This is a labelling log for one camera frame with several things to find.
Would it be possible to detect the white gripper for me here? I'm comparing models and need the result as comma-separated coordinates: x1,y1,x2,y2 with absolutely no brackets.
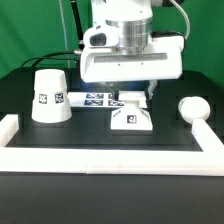
79,34,185,100

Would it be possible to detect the white lamp shade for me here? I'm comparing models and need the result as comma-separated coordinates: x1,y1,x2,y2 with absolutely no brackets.
32,69,72,123

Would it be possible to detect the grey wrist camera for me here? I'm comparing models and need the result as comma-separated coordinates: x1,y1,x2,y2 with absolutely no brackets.
83,25,119,48

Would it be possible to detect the white lamp base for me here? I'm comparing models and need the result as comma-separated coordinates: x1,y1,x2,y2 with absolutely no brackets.
110,91,153,131

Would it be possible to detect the white marker sheet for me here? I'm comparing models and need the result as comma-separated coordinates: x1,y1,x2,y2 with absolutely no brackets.
68,91,147,108

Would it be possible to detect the black cable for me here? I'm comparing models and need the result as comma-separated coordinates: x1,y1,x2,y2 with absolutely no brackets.
20,50,83,69

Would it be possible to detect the white lamp bulb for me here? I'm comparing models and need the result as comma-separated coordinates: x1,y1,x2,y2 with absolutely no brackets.
178,96,210,124

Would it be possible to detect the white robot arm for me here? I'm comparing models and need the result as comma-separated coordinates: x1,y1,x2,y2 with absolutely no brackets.
80,0,188,92

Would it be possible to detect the white U-shaped frame barrier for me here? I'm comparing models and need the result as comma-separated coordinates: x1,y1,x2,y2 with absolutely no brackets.
0,114,224,176

